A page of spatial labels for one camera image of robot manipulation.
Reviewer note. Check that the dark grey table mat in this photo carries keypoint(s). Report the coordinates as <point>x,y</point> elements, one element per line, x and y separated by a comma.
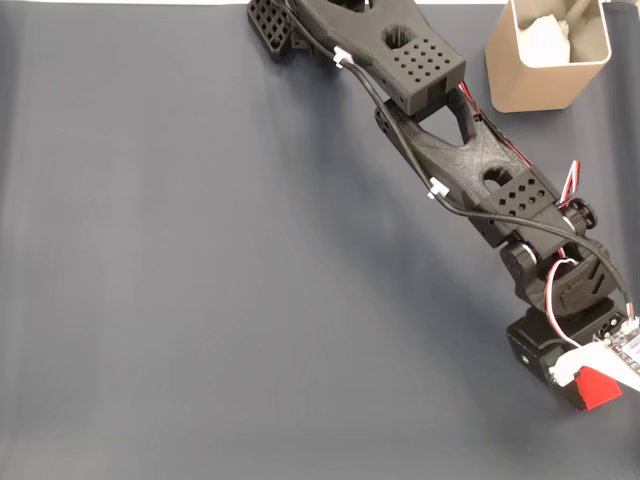
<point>200,275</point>

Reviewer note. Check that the beige metal box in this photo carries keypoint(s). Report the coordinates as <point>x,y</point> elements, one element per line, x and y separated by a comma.
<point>530,85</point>

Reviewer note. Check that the red cube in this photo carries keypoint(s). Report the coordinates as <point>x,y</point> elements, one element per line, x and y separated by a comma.
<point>597,392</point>

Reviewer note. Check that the white crumpled paper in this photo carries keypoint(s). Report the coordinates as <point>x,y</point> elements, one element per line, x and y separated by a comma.
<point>542,42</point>

